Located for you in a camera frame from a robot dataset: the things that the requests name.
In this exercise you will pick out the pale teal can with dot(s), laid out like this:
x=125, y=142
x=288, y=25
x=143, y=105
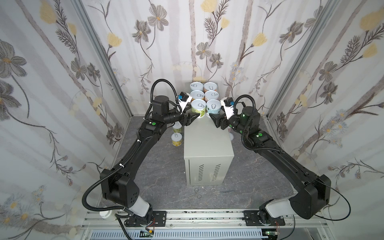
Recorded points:
x=213, y=107

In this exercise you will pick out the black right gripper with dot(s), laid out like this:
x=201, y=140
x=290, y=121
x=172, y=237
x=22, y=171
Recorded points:
x=222, y=121

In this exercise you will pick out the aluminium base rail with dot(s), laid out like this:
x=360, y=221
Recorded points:
x=226, y=224

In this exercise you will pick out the white bottle on rail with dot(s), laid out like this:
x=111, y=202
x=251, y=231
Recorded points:
x=108, y=215

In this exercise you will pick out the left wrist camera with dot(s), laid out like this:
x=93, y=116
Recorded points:
x=182, y=100

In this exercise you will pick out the can beside cabinet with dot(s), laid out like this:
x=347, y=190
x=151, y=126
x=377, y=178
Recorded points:
x=177, y=127
x=177, y=139

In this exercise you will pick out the front can beside cabinet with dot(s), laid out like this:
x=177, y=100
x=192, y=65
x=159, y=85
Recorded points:
x=177, y=139

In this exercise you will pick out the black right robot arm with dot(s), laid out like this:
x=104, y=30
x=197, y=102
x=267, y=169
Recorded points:
x=313, y=191

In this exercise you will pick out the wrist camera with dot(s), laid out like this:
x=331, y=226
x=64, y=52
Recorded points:
x=182, y=100
x=228, y=106

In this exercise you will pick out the yellow labelled can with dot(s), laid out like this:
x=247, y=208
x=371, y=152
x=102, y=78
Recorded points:
x=197, y=95

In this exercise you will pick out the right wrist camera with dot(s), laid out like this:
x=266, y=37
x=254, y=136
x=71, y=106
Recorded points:
x=228, y=106

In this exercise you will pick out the steel scissors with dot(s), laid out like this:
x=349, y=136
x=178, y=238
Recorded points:
x=216, y=192
x=196, y=194

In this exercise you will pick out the pink labelled can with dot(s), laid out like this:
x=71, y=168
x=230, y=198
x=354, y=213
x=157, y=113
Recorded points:
x=211, y=95

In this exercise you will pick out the right steel scissors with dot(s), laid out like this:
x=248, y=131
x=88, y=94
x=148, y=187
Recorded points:
x=216, y=192

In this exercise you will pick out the left steel scissors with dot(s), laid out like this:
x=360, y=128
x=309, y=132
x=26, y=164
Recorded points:
x=196, y=194

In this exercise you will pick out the teal labelled can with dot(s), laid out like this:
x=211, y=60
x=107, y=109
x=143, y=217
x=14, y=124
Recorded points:
x=196, y=86

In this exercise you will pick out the rear can beside cabinet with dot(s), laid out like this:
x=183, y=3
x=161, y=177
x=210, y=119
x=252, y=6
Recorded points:
x=177, y=127

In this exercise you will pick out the orange labelled can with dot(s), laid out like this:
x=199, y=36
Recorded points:
x=210, y=86

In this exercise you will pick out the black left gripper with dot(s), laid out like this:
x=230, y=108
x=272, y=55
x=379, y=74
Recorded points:
x=186, y=118

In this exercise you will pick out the green labelled can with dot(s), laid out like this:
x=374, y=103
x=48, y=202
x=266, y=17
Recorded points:
x=199, y=107

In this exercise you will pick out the grey metal cabinet box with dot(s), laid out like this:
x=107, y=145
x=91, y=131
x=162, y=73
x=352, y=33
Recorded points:
x=208, y=152

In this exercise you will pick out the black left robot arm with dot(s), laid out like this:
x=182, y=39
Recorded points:
x=118, y=184

